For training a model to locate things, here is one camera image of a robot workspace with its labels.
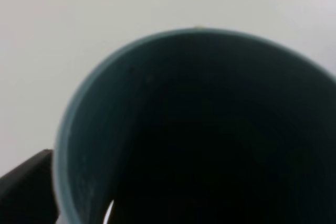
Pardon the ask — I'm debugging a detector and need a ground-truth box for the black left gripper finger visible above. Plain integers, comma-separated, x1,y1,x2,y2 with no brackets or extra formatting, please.
1,150,59,223

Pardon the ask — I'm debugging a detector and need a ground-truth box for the teal green plastic cup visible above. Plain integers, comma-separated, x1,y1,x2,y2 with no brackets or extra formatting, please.
52,28,335,223

